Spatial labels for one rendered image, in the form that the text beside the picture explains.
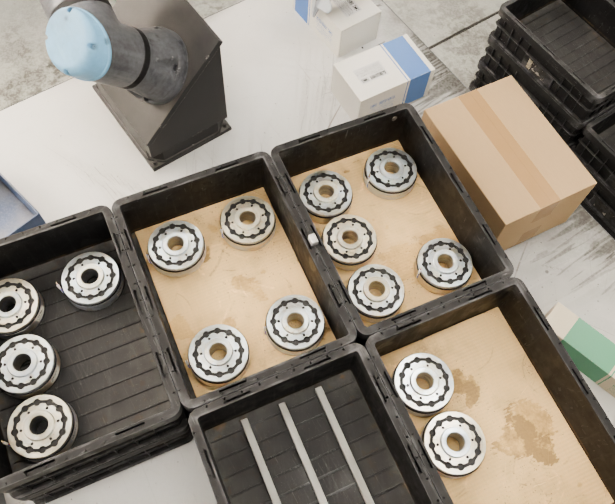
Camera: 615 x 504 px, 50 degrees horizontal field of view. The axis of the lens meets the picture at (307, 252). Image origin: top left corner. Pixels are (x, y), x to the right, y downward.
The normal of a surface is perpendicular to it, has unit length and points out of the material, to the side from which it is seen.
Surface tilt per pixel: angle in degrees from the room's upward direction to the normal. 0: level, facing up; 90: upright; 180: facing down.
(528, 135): 0
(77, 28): 47
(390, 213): 0
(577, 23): 0
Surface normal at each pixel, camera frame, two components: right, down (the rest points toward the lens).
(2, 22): 0.04, -0.44
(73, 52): -0.47, 0.15
